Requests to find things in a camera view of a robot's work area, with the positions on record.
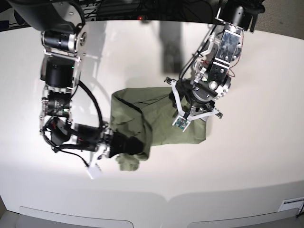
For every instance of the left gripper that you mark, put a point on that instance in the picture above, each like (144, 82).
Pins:
(192, 100)

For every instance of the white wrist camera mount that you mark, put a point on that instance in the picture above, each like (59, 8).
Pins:
(93, 169)
(183, 124)

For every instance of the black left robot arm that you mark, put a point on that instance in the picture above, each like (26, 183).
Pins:
(206, 77)

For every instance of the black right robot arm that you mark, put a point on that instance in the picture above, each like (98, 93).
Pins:
(64, 32)

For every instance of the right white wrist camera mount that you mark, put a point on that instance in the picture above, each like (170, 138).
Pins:
(93, 169)

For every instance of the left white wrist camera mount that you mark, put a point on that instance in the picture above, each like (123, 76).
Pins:
(183, 124)

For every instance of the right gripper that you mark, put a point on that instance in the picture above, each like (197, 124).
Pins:
(112, 144)

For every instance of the green T-shirt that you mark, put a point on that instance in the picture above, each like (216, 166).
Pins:
(138, 111)

